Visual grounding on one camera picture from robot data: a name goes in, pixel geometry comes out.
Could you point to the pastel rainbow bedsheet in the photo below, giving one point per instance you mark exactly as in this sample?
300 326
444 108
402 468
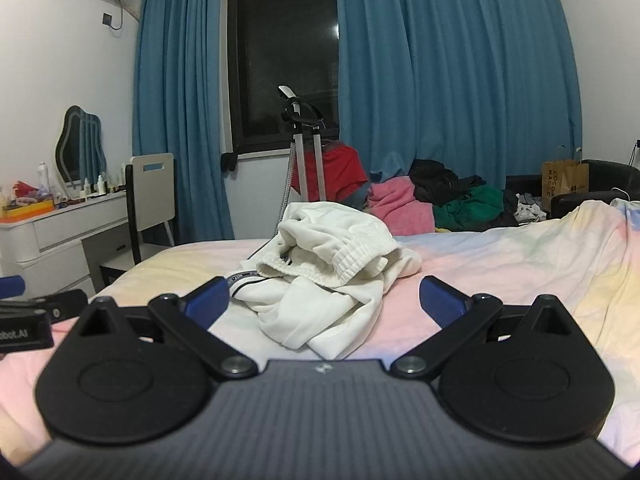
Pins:
500 260

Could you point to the wavy framed mirror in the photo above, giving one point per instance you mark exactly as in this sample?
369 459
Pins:
75 140

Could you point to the white dressing table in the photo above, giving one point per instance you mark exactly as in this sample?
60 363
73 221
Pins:
60 230

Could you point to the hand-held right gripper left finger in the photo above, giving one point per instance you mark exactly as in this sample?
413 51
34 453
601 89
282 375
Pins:
207 299

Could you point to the row of cosmetic bottles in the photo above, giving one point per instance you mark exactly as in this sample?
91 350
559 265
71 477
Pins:
100 185

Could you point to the black garment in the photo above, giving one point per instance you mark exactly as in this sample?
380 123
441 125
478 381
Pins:
440 180

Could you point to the white patterned cloth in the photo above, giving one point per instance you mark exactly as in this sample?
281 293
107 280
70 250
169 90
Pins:
527 210

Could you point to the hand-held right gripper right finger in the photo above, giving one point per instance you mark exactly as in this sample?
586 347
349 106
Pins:
442 300

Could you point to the black sofa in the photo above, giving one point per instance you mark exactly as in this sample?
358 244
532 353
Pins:
605 180

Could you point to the brown paper bag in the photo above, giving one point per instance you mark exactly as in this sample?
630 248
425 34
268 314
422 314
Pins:
562 180

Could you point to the orange box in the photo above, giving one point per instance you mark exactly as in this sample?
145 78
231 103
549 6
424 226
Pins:
27 211

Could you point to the red garment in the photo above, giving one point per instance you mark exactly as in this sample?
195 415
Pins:
340 165

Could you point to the green garment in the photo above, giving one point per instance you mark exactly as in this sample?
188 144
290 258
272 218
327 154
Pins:
470 207

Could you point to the blue curtain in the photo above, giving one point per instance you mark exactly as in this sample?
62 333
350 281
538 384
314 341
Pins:
180 110
450 60

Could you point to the white pants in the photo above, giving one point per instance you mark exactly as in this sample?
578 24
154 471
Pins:
325 260

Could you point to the black wall plug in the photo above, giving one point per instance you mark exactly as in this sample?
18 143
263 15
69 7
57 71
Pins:
106 19

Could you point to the garment steamer stand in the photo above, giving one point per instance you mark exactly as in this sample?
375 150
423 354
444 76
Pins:
300 155

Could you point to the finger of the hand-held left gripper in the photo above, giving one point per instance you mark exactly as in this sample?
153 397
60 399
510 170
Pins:
65 304
10 286

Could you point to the pink garment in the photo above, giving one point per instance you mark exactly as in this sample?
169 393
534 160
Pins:
400 205

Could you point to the black and white chair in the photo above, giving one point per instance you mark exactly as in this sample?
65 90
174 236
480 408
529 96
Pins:
150 195

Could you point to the white spray bottle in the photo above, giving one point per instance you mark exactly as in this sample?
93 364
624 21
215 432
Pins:
42 177

